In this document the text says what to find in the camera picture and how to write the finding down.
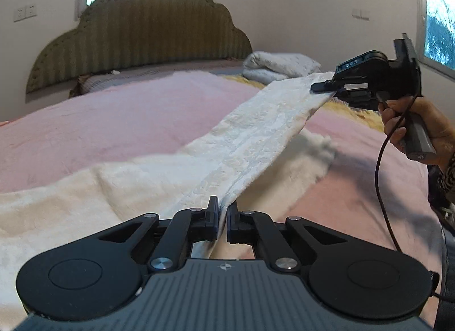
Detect pink bed blanket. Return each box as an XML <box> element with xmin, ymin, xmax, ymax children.
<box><xmin>1</xmin><ymin>71</ymin><xmax>444</xmax><ymax>272</ymax></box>

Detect patterned sleeve forearm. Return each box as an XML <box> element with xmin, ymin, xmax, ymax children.
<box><xmin>427</xmin><ymin>156</ymin><xmax>454</xmax><ymax>234</ymax></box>

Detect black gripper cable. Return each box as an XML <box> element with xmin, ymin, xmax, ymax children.
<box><xmin>375</xmin><ymin>56</ymin><xmax>455</xmax><ymax>305</ymax></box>

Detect grey striped mattress edge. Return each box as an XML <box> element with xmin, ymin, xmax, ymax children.
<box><xmin>69</xmin><ymin>59</ymin><xmax>243</xmax><ymax>98</ymax></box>

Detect olive green padded headboard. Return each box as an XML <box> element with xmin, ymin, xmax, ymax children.
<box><xmin>25</xmin><ymin>0</ymin><xmax>252</xmax><ymax>94</ymax></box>

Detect white wall switch plate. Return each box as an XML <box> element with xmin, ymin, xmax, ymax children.
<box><xmin>352</xmin><ymin>9</ymin><xmax>370</xmax><ymax>20</ymax></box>

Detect cream white pants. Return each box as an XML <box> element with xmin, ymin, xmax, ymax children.
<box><xmin>1</xmin><ymin>72</ymin><xmax>331</xmax><ymax>327</ymax></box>

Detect white wall socket plate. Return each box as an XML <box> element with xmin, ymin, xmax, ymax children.
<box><xmin>13</xmin><ymin>4</ymin><xmax>37</xmax><ymax>22</ymax></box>

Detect white printed folded quilt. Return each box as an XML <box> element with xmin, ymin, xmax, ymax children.
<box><xmin>242</xmin><ymin>51</ymin><xmax>322</xmax><ymax>85</ymax></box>

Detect person's right hand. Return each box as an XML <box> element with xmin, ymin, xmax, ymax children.
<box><xmin>379</xmin><ymin>97</ymin><xmax>454</xmax><ymax>173</ymax></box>

